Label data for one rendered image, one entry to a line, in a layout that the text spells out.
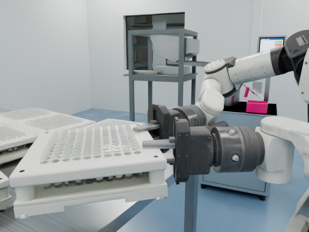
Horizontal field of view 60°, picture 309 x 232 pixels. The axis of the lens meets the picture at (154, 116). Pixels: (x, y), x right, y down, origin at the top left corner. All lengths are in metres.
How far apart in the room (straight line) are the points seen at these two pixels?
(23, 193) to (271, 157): 0.43
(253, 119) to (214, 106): 1.58
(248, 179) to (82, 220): 1.97
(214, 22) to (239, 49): 0.64
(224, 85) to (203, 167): 0.52
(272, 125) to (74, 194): 0.37
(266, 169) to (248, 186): 1.96
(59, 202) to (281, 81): 4.71
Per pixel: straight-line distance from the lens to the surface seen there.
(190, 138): 0.49
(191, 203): 1.12
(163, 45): 3.27
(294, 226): 0.83
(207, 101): 0.75
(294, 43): 0.93
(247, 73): 0.97
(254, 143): 0.51
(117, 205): 0.68
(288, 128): 0.52
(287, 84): 5.00
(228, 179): 2.50
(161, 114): 0.62
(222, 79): 0.97
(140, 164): 0.44
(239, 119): 2.32
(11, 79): 4.78
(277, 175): 0.56
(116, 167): 0.44
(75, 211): 0.68
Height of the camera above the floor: 1.23
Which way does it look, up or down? 13 degrees down
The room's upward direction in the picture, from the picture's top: straight up
